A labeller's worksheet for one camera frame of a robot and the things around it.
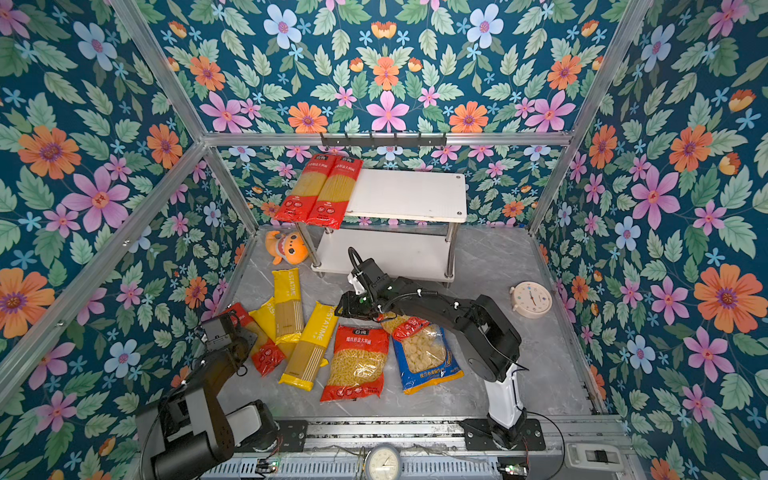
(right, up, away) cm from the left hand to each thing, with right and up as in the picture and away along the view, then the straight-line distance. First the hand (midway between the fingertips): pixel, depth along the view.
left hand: (250, 327), depth 88 cm
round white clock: (+88, +7, +8) cm, 88 cm away
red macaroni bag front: (+33, -8, -6) cm, 35 cm away
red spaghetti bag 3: (+6, -6, -4) cm, 10 cm away
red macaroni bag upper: (+49, -1, -4) cm, 50 cm away
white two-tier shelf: (+47, +37, +35) cm, 69 cm away
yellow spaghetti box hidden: (+2, +3, +6) cm, 6 cm away
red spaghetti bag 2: (+28, +39, -10) cm, 49 cm away
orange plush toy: (+6, +24, +14) cm, 29 cm away
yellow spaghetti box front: (+19, -8, -5) cm, 21 cm away
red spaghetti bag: (+20, +35, -13) cm, 42 cm away
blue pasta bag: (+52, -8, -6) cm, 53 cm away
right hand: (+28, +6, -5) cm, 29 cm away
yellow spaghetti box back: (+10, +3, +5) cm, 11 cm away
